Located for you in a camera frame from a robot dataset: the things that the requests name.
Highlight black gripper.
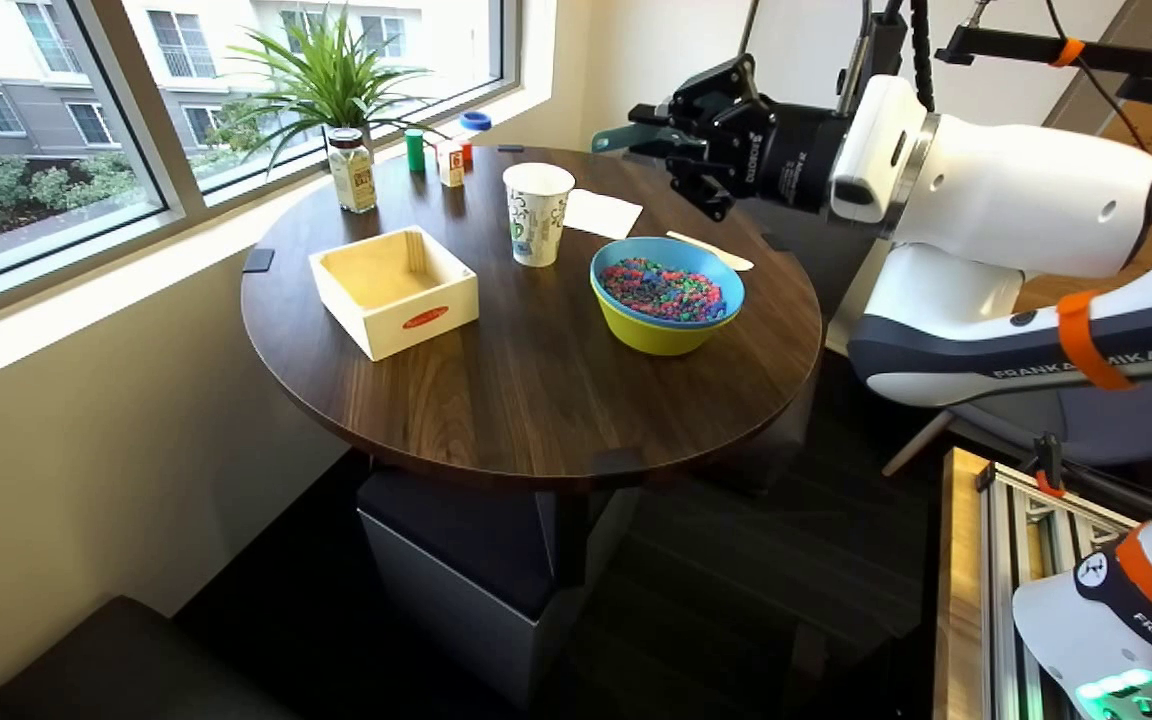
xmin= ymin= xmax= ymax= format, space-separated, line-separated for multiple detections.
xmin=627 ymin=56 xmax=848 ymax=218

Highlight colourful beans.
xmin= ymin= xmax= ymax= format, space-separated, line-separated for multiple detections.
xmin=595 ymin=256 xmax=730 ymax=329

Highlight white paper napkin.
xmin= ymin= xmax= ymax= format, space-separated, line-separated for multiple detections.
xmin=560 ymin=183 xmax=647 ymax=245

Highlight white plastic spoon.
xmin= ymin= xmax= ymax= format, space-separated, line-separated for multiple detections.
xmin=664 ymin=226 xmax=754 ymax=276

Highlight patterned paper cup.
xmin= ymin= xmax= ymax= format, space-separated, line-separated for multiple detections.
xmin=499 ymin=161 xmax=580 ymax=273

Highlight white numbered wooden block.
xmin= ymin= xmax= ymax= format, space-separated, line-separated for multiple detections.
xmin=434 ymin=137 xmax=468 ymax=190

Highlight glass spice jar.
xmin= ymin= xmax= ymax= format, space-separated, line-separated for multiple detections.
xmin=322 ymin=123 xmax=379 ymax=216

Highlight cream wooden box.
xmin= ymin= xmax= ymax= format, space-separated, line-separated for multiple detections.
xmin=305 ymin=223 xmax=485 ymax=362

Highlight green potted plant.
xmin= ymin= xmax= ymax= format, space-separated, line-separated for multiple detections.
xmin=209 ymin=3 xmax=410 ymax=170

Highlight blue-grey round chair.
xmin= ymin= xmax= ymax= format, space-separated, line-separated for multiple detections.
xmin=880 ymin=377 xmax=1152 ymax=481

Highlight grey cube ottoman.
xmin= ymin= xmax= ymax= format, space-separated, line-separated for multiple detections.
xmin=352 ymin=463 xmax=647 ymax=710

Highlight black bench cushion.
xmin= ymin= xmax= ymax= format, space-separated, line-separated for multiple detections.
xmin=0 ymin=591 xmax=298 ymax=720

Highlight black corrugated cable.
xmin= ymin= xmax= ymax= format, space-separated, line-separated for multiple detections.
xmin=910 ymin=0 xmax=943 ymax=98

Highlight black bar with orange strap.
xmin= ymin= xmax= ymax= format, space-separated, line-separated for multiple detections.
xmin=930 ymin=19 xmax=1152 ymax=118

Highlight aluminium robot stand frame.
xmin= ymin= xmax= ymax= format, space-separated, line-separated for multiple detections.
xmin=930 ymin=442 xmax=1147 ymax=720

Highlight grey window frame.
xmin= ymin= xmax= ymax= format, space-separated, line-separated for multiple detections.
xmin=0 ymin=0 xmax=529 ymax=331

